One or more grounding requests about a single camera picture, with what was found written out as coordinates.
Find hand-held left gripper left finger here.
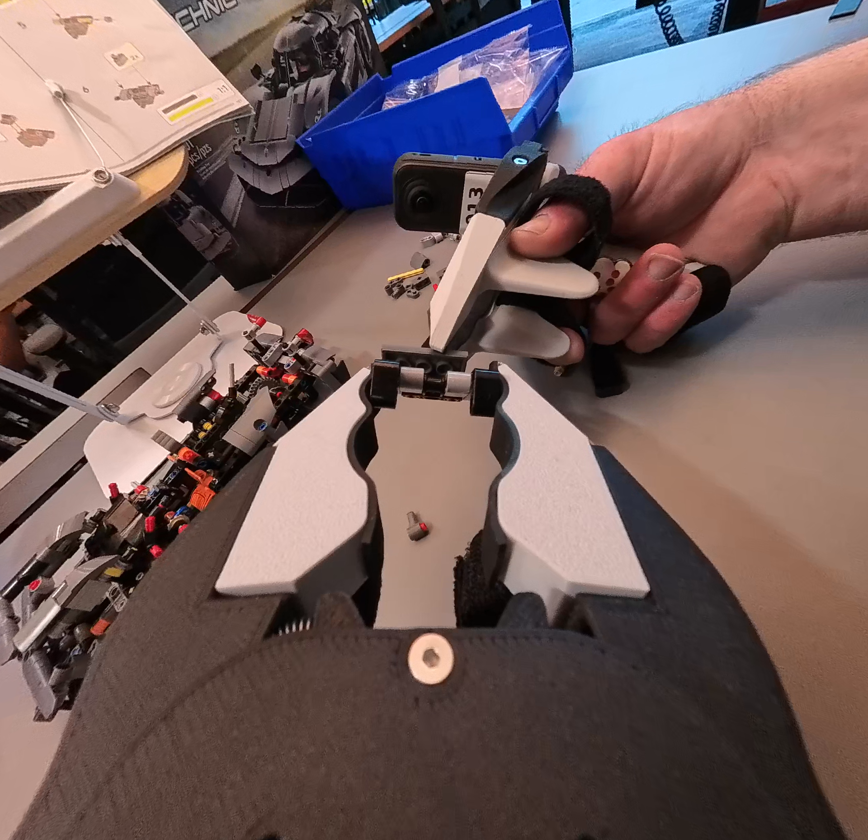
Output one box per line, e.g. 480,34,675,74
216,367,384,597

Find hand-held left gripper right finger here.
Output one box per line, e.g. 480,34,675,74
491,363,652,620

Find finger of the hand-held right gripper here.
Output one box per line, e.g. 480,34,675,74
427,212,516,353

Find small black lego assembly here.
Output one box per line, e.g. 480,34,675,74
370,357,504,418

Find person's right forearm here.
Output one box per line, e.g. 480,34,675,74
780,36,868,244

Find pile of loose lego pieces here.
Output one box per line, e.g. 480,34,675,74
385,233,455,302

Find large lego car model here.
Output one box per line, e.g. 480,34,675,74
0,314,354,722

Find dark lego set box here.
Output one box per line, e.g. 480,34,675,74
146,0,394,292

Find lego instruction booklet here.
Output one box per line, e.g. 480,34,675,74
0,0,255,193

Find clear plastic bags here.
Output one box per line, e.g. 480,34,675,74
380,26,567,118

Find blue plastic bin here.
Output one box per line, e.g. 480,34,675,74
297,0,574,210

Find white book stand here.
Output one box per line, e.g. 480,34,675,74
0,80,286,498

